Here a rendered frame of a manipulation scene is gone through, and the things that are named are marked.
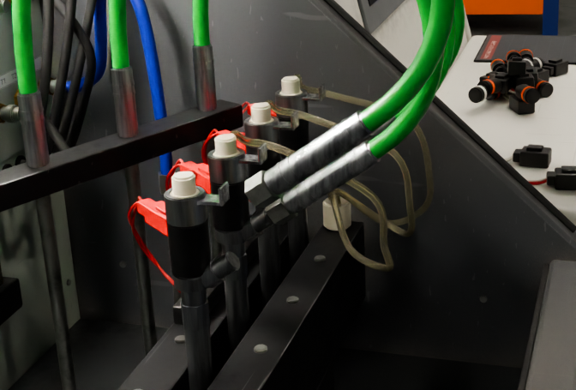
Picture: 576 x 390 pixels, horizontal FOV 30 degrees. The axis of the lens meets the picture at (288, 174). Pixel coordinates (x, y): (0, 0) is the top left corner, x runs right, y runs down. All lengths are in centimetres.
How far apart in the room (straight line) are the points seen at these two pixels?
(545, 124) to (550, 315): 42
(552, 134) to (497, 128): 6
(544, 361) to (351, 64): 32
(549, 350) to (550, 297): 9
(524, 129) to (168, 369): 62
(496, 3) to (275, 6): 489
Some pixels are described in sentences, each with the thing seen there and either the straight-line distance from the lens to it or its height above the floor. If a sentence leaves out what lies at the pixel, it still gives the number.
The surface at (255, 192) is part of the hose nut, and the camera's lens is 69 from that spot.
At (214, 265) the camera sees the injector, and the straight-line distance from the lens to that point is 73.
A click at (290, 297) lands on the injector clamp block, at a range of 88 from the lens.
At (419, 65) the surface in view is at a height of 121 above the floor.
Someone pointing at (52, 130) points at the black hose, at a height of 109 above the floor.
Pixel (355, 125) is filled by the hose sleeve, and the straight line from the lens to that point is 66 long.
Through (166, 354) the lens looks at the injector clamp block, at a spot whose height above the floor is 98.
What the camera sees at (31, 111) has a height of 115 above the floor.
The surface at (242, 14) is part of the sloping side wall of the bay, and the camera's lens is 101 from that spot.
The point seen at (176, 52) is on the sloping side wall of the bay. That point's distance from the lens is 105.
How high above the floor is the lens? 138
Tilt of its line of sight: 20 degrees down
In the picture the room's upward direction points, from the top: 3 degrees counter-clockwise
